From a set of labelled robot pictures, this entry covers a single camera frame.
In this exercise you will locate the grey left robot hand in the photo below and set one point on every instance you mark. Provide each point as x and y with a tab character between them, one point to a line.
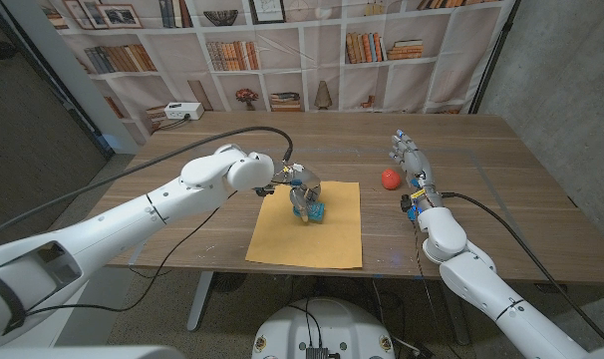
304	184

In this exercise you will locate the red ball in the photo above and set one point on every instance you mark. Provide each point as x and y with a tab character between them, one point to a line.
391	179

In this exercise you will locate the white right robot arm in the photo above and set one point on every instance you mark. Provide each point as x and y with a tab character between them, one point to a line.
481	289

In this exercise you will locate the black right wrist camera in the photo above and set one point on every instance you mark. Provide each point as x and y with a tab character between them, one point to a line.
406	203

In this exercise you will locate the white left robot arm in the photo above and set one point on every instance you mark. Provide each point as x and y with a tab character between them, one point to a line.
132	219

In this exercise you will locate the grey table leg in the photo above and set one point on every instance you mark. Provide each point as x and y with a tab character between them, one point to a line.
455	314
201	301

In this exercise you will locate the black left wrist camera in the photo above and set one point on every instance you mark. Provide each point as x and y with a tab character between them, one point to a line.
265	190

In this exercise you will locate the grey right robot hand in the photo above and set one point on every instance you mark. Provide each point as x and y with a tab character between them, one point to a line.
416	164

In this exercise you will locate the white power strip box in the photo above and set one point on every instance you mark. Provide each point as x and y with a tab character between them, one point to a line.
184	110

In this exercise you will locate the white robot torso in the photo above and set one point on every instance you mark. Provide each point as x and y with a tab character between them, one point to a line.
327	324

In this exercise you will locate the blue sponge-like object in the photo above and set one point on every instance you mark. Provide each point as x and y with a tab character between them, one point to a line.
318	212

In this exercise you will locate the yellow felt sheet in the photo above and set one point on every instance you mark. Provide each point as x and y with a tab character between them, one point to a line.
307	244

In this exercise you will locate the printed bookshelf backdrop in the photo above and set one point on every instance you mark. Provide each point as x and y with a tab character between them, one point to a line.
411	85

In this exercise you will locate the black backdrop stand pole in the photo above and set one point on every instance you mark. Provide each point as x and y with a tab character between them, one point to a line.
491	60

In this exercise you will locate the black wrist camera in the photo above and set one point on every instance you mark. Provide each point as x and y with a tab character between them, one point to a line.
406	203
265	190

